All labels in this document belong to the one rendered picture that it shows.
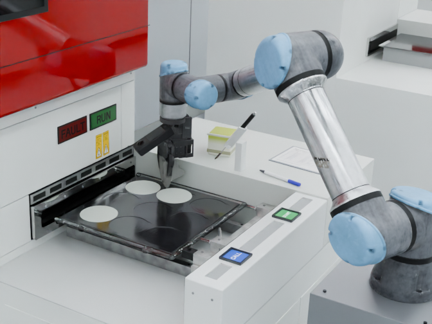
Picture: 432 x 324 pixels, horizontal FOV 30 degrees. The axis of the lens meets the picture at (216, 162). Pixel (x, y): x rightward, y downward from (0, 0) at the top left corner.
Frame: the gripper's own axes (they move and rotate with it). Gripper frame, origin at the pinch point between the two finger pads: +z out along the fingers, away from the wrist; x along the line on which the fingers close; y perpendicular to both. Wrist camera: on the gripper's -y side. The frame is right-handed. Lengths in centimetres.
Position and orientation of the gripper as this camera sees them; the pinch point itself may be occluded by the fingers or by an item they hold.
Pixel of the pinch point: (164, 184)
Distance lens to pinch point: 229.1
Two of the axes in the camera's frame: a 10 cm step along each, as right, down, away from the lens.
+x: -4.3, -3.5, 8.3
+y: 9.0, -1.3, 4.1
